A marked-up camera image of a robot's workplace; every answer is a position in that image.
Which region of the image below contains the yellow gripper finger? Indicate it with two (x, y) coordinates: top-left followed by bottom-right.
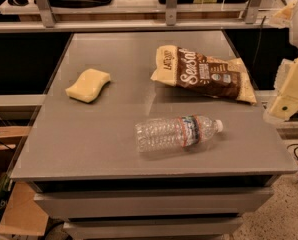
(263, 58), (298, 124)

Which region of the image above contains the clear plastic water bottle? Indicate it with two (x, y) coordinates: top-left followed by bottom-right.
(135, 115), (224, 152)

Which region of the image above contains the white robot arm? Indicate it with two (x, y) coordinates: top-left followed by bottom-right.
(263, 0), (298, 124)

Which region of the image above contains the yellow sponge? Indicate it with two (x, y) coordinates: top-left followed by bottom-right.
(65, 69), (111, 103)

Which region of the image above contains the brown sea salt chip bag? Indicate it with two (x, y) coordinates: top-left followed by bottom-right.
(151, 45), (257, 104)

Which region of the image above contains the grey drawer cabinet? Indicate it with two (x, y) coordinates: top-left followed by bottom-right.
(33, 175), (279, 240)

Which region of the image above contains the brown cardboard box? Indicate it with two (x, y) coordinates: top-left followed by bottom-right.
(0, 182), (48, 240)

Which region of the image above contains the metal shelf rail frame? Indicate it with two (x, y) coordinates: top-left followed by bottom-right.
(0, 0), (277, 33)

